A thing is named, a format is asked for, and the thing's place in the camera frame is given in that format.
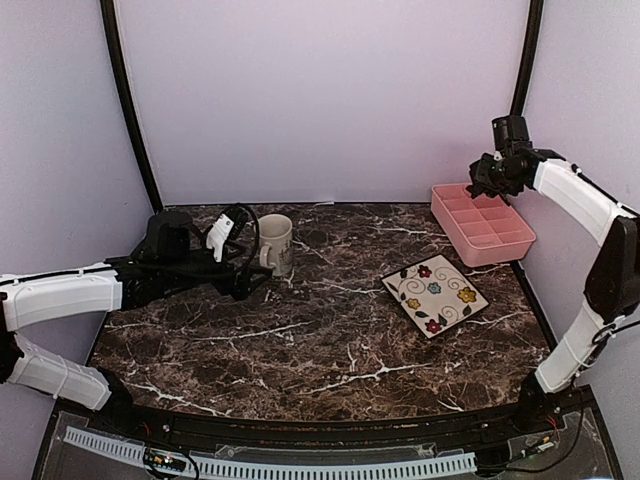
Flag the right circuit board with wires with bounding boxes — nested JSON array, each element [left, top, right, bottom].
[[509, 414, 561, 463]]

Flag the black frame post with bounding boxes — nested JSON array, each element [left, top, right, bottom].
[[99, 0, 164, 213], [510, 0, 544, 116]]

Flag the black striped underwear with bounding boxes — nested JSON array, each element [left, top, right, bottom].
[[466, 183, 496, 199]]

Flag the pink divided organizer tray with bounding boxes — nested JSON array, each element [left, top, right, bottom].
[[431, 183, 536, 267]]

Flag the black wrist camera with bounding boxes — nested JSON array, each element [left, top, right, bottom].
[[145, 211, 192, 258], [492, 115, 532, 157]]

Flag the left circuit board with wires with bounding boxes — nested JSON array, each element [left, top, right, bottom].
[[138, 421, 200, 479]]

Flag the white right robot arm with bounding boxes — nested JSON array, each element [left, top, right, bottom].
[[467, 148, 639, 434]]

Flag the cream ceramic mug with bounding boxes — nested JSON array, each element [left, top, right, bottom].
[[258, 214, 293, 277]]

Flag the floral patterned square coaster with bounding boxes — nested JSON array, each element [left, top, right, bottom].
[[381, 255, 489, 339]]

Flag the black table edge rail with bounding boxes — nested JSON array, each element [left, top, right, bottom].
[[49, 387, 596, 451]]

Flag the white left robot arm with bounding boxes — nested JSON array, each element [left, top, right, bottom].
[[1, 249, 273, 436]]

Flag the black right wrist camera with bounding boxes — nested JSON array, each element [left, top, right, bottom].
[[492, 115, 532, 157]]

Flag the circuit board with wires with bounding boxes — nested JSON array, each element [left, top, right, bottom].
[[509, 414, 561, 463], [138, 421, 200, 479]]

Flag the white slotted cable duct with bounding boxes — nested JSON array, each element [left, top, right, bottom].
[[63, 427, 477, 479]]

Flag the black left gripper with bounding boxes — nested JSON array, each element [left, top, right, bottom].
[[161, 243, 272, 301]]

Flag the black left frame post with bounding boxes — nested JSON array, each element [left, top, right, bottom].
[[99, 0, 164, 213]]

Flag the black right frame post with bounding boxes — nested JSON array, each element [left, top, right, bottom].
[[510, 0, 544, 116]]

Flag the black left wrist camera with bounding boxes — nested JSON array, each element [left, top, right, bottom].
[[145, 211, 192, 258]]

